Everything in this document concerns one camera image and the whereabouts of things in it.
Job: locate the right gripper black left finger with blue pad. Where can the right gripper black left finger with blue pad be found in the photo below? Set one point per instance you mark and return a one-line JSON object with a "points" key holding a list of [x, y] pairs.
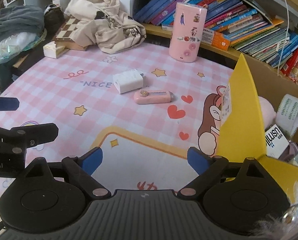
{"points": [[78, 172]]}

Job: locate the pink plush toy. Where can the pink plush toy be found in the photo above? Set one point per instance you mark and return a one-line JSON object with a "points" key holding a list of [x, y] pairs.
{"points": [[267, 111]]}

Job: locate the pink checkered desk mat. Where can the pink checkered desk mat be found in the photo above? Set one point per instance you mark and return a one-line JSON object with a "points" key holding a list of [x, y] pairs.
{"points": [[144, 147]]}

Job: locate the purple blue toy car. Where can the purple blue toy car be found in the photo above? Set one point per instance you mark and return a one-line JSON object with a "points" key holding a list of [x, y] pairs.
{"points": [[290, 154]]}

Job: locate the wooden chess board box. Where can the wooden chess board box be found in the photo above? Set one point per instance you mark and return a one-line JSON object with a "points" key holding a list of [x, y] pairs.
{"points": [[62, 42]]}

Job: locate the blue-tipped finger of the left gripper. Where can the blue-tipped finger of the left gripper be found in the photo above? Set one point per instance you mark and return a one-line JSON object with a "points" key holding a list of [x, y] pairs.
{"points": [[9, 104]]}

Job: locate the clear packing tape roll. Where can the clear packing tape roll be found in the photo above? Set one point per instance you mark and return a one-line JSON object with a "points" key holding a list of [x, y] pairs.
{"points": [[287, 115]]}

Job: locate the pink sticker-covered cylinder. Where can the pink sticker-covered cylinder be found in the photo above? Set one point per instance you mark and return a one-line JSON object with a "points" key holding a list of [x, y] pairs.
{"points": [[187, 31]]}

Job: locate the grey folded garment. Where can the grey folded garment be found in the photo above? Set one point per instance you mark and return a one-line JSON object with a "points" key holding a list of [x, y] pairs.
{"points": [[19, 19]]}

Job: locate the row of books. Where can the row of books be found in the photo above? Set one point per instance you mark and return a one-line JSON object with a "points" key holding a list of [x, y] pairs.
{"points": [[266, 30]]}

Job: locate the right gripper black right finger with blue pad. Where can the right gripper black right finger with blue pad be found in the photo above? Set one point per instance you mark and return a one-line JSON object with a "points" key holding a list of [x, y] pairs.
{"points": [[209, 170]]}

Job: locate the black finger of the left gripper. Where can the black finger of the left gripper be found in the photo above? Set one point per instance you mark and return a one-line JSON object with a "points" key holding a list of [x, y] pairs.
{"points": [[15, 142]]}

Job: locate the yellow cardboard box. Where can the yellow cardboard box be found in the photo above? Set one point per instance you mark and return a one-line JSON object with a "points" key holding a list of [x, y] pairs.
{"points": [[242, 132]]}

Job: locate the beige hoodie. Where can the beige hoodie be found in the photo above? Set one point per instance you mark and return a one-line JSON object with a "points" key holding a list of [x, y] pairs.
{"points": [[103, 23]]}

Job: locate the white charger plug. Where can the white charger plug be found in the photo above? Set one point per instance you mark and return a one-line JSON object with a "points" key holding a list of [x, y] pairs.
{"points": [[128, 81]]}

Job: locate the pink utility knife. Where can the pink utility knife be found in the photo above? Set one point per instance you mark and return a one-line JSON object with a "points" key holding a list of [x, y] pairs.
{"points": [[145, 97]]}

